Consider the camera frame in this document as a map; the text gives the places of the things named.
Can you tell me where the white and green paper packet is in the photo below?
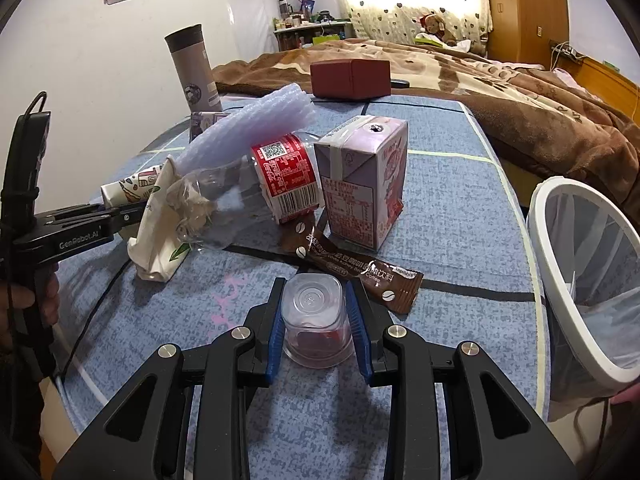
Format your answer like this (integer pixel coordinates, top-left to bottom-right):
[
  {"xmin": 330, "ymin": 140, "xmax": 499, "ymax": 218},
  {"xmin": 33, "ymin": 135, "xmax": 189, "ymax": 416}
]
[{"xmin": 127, "ymin": 155, "xmax": 193, "ymax": 282}]

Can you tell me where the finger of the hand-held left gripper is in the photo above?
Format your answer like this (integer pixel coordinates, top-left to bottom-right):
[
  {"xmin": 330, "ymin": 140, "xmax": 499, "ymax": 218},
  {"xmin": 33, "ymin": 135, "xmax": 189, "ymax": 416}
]
[
  {"xmin": 47, "ymin": 202, "xmax": 108, "ymax": 215},
  {"xmin": 44, "ymin": 206, "xmax": 151, "ymax": 235}
]

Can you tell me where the grey thermos flask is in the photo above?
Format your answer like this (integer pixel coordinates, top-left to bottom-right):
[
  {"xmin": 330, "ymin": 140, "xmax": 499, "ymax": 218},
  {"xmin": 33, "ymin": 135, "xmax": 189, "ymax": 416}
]
[{"xmin": 165, "ymin": 23, "xmax": 223, "ymax": 113}]

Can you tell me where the white power strip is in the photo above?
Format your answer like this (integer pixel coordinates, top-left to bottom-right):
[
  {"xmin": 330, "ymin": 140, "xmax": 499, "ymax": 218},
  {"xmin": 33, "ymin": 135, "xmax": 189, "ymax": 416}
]
[{"xmin": 550, "ymin": 42, "xmax": 583, "ymax": 62}]

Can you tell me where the blue checked tablecloth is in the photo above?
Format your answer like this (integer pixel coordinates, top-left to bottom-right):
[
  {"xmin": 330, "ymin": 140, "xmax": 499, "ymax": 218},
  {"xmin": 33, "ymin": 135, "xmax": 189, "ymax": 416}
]
[{"xmin": 55, "ymin": 92, "xmax": 551, "ymax": 480}]

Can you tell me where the clear red-label plastic bottle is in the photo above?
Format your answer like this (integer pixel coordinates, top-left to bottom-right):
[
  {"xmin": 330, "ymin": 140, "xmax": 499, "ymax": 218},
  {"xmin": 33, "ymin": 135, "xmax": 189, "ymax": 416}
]
[{"xmin": 167, "ymin": 131, "xmax": 323, "ymax": 252}]

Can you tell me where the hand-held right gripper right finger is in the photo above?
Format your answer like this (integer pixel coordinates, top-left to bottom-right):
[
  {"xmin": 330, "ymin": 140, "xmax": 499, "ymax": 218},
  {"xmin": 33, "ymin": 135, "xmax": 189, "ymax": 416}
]
[{"xmin": 345, "ymin": 277, "xmax": 581, "ymax": 480}]

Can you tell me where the crushed printed paper cup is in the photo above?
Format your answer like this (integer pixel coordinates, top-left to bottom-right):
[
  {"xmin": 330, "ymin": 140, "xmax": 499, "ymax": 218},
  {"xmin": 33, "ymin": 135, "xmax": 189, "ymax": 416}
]
[{"xmin": 100, "ymin": 170, "xmax": 168, "ymax": 207}]

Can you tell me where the person's left hand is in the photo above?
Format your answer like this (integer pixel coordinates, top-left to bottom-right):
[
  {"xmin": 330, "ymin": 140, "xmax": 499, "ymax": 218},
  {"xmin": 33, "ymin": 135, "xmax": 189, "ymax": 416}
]
[{"xmin": 0, "ymin": 280, "xmax": 62, "ymax": 356}]

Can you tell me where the wooden headboard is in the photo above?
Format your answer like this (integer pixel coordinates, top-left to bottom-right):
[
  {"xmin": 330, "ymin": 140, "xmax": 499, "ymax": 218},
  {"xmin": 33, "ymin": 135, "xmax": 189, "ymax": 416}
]
[{"xmin": 550, "ymin": 42, "xmax": 640, "ymax": 126}]

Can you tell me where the brown printed blanket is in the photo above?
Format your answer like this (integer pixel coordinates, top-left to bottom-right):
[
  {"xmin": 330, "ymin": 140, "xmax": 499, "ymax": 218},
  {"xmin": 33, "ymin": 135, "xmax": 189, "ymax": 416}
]
[{"xmin": 212, "ymin": 37, "xmax": 640, "ymax": 201}]

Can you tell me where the clear plastic cup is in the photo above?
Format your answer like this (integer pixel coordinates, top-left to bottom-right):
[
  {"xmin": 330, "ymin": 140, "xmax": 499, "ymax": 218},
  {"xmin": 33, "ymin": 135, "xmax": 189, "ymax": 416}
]
[{"xmin": 280, "ymin": 274, "xmax": 357, "ymax": 370}]

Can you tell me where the person's left forearm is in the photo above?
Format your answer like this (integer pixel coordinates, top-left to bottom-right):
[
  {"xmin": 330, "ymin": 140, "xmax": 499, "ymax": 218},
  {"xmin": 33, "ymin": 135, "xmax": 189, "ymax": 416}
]
[{"xmin": 0, "ymin": 347, "xmax": 48, "ymax": 480}]

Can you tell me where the white trash bin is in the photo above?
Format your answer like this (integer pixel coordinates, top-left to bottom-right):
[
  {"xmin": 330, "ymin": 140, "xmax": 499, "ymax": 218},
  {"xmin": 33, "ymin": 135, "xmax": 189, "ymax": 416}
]
[{"xmin": 526, "ymin": 176, "xmax": 640, "ymax": 386}]

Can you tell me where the purple blueberry milk carton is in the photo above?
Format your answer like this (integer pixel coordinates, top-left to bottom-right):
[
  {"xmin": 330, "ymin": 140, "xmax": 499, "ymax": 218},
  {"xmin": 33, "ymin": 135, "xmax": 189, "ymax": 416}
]
[{"xmin": 190, "ymin": 111, "xmax": 231, "ymax": 143}]

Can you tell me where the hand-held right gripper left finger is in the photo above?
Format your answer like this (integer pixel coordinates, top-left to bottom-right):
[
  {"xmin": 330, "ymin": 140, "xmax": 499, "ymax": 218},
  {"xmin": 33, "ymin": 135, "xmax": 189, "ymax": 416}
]
[{"xmin": 52, "ymin": 276, "xmax": 287, "ymax": 480}]

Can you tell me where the dark red box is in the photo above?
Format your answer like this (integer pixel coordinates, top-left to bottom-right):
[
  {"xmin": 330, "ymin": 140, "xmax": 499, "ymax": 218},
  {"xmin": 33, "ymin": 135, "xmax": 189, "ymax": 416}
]
[{"xmin": 310, "ymin": 59, "xmax": 391, "ymax": 101}]

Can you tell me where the wooden wardrobe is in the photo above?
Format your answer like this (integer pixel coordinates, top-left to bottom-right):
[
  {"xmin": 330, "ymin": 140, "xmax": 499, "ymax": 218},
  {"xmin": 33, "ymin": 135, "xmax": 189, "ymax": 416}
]
[{"xmin": 482, "ymin": 0, "xmax": 571, "ymax": 68}]

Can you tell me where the cluttered shelf unit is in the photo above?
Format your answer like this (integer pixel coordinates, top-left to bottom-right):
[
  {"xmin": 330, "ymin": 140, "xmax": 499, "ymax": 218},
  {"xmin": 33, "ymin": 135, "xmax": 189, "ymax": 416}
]
[{"xmin": 272, "ymin": 19, "xmax": 357, "ymax": 53}]

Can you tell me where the brown coffee sachet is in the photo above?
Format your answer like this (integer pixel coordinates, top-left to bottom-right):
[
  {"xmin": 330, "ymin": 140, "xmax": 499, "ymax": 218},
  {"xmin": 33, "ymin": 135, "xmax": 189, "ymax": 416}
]
[{"xmin": 279, "ymin": 220, "xmax": 425, "ymax": 315}]

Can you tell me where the pink and lavender drink carton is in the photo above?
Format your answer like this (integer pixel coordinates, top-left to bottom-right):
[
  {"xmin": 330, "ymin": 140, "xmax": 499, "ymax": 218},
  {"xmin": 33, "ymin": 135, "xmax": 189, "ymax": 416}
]
[{"xmin": 313, "ymin": 115, "xmax": 407, "ymax": 252}]

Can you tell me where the teddy bear with red hat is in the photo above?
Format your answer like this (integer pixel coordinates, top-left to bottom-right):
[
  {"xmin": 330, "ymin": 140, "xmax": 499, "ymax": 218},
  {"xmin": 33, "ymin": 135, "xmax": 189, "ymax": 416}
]
[{"xmin": 417, "ymin": 12, "xmax": 458, "ymax": 47}]

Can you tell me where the bubble wrap sheet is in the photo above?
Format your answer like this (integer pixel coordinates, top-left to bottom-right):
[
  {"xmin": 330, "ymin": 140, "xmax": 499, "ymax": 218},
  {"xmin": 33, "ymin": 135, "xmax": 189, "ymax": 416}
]
[{"xmin": 177, "ymin": 85, "xmax": 316, "ymax": 181}]

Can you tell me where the translucent bin liner bag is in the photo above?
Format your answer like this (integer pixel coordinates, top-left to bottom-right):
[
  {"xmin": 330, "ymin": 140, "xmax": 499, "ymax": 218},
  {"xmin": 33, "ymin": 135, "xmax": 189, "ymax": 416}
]
[{"xmin": 540, "ymin": 192, "xmax": 640, "ymax": 423}]

